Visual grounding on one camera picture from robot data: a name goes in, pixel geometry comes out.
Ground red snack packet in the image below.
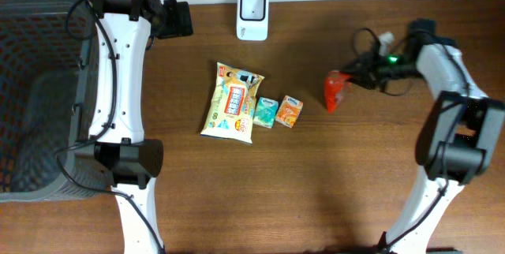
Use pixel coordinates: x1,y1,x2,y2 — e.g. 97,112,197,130
324,70,351,113

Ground orange tissue pack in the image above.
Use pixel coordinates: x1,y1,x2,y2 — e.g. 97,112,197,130
275,95,303,128

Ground yellow wet wipes pack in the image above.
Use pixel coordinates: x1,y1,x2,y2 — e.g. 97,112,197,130
200,62,264,144

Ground teal tissue pack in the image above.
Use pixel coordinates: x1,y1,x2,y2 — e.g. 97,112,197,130
253,97,279,129

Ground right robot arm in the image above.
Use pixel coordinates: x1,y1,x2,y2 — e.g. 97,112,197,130
334,18,504,253

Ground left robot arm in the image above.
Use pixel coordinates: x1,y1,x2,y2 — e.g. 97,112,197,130
69,0,193,253

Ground grey plastic basket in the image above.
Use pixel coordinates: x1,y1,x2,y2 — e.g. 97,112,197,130
1,0,110,202

